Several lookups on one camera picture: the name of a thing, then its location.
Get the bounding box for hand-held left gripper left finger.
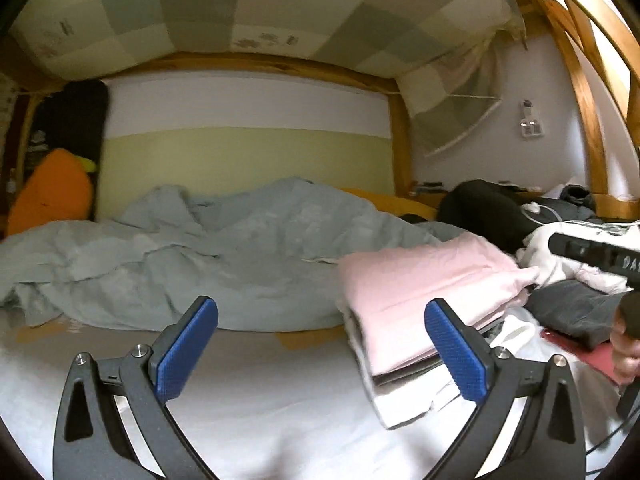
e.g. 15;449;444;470
52;296;220;480

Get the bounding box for checked overhead bedding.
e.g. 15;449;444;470
7;0;526;81

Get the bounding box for grey clothes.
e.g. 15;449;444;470
525;279;632;351

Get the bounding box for white wall socket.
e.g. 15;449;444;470
517;99;547;138

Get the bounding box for black garment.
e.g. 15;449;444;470
436;180;538;256

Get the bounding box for flat red item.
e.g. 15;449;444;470
541;327;623;386

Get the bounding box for person's right hand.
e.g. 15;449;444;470
611;330;640;387

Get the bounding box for white garment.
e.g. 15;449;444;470
515;220;640;293

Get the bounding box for grey-green duvet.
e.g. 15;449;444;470
0;176;471;332

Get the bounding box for orange plush pillow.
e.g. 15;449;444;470
6;147;97;238

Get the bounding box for pink printed t-shirt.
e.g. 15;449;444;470
337;232;542;378

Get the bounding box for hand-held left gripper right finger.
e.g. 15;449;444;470
423;298;587;480

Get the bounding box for sheer folded canopy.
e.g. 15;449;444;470
397;30;526;158

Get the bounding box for folded white clothes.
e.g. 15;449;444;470
345;305;543;431

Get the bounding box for wooden bed frame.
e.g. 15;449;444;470
15;0;640;221

